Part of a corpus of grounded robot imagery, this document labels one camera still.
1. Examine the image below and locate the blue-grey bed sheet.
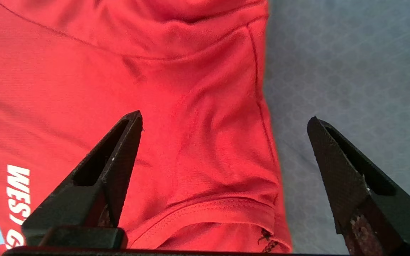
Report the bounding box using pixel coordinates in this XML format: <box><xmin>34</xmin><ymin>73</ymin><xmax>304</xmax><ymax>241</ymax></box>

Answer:
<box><xmin>262</xmin><ymin>0</ymin><xmax>410</xmax><ymax>255</ymax></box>

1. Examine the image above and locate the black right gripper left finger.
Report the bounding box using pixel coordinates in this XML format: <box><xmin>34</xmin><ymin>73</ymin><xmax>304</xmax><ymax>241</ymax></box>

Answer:
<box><xmin>21</xmin><ymin>110</ymin><xmax>143</xmax><ymax>249</ymax></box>

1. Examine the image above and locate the red printed t-shirt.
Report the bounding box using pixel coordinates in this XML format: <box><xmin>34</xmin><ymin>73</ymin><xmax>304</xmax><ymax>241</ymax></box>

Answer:
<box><xmin>0</xmin><ymin>0</ymin><xmax>293</xmax><ymax>255</ymax></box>

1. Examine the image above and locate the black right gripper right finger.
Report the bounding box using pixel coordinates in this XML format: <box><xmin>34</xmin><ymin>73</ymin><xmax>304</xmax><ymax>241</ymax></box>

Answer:
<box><xmin>307</xmin><ymin>116</ymin><xmax>410</xmax><ymax>256</ymax></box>

